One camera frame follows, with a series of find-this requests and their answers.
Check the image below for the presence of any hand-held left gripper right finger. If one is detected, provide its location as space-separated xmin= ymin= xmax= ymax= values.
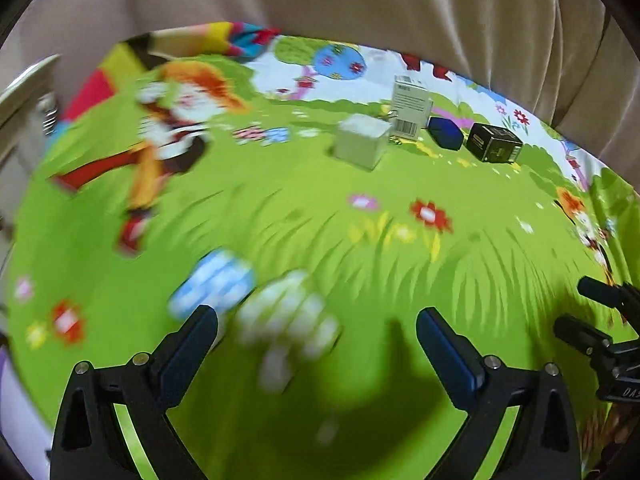
xmin=415 ymin=307 xmax=584 ymax=480

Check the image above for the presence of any beige sofa cushion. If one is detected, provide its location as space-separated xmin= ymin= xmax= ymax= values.
xmin=0 ymin=0 xmax=640 ymax=161

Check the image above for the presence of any black box with gold print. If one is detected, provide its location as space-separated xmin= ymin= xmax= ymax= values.
xmin=464 ymin=122 xmax=525 ymax=164

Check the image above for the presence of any tall white box grey text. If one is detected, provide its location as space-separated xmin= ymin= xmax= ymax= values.
xmin=389 ymin=74 xmax=434 ymax=142

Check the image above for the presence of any cartoon printed blanket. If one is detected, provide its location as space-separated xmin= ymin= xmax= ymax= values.
xmin=0 ymin=20 xmax=640 ymax=480

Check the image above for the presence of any dark blue block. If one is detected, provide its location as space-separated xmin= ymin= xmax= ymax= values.
xmin=427 ymin=116 xmax=466 ymax=152

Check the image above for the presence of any white cube box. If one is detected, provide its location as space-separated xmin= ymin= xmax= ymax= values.
xmin=333 ymin=113 xmax=393 ymax=172

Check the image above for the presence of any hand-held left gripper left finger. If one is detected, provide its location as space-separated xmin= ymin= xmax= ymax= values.
xmin=50 ymin=304 xmax=220 ymax=480

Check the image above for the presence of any silver metal frame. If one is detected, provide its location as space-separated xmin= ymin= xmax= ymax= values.
xmin=0 ymin=54 xmax=62 ymax=137

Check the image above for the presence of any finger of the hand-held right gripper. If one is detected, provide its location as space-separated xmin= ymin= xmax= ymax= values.
xmin=577 ymin=275 xmax=640 ymax=312
xmin=553 ymin=313 xmax=614 ymax=359

